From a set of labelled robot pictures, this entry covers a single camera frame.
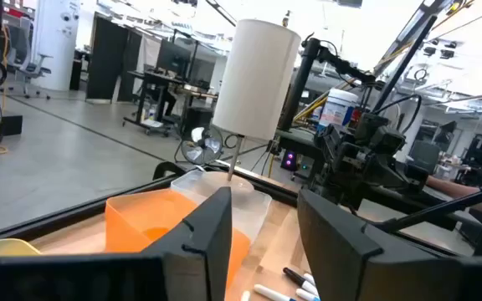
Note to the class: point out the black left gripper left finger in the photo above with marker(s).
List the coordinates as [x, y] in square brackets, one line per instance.
[199, 251]

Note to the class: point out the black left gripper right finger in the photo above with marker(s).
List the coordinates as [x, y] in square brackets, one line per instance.
[337, 251]

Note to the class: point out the black-capped thin whiteboard marker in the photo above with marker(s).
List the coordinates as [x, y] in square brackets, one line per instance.
[299, 280]

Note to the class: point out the blue-capped thin whiteboard marker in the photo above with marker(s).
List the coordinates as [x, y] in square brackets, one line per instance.
[270, 292]

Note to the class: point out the person's forearm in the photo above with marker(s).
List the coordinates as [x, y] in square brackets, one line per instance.
[454, 190]

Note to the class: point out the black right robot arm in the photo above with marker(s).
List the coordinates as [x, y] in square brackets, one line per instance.
[381, 136]

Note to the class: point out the white labelled canister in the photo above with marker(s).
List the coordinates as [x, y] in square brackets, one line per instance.
[337, 108]

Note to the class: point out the black box with pink lights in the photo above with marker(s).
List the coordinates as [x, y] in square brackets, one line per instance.
[289, 160]

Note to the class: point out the orange translucent plastic bin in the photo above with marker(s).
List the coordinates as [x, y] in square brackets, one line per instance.
[140, 221]

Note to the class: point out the clear plastic bin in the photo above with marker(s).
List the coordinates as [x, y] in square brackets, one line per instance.
[249, 205]

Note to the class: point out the black stand pole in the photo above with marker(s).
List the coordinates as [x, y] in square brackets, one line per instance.
[299, 83]

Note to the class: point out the black desk fan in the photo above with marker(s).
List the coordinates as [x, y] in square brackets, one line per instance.
[201, 146]

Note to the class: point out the white shade table lamp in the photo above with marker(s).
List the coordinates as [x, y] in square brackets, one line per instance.
[257, 79]

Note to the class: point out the black office desk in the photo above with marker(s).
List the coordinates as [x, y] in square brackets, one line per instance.
[157, 79]

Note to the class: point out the black computer monitor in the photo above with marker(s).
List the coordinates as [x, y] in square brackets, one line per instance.
[173, 58]

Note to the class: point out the yellow translucent plastic bin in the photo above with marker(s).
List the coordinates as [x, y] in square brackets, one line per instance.
[2, 248]

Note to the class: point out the white round pillar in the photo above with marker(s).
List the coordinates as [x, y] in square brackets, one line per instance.
[54, 46]

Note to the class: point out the grey office chair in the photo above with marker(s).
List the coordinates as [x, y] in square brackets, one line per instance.
[21, 54]

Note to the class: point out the black aluminium table frame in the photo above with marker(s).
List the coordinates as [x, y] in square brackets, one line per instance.
[78, 209]

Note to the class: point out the black partition wall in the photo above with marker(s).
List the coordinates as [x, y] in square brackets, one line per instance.
[107, 58]

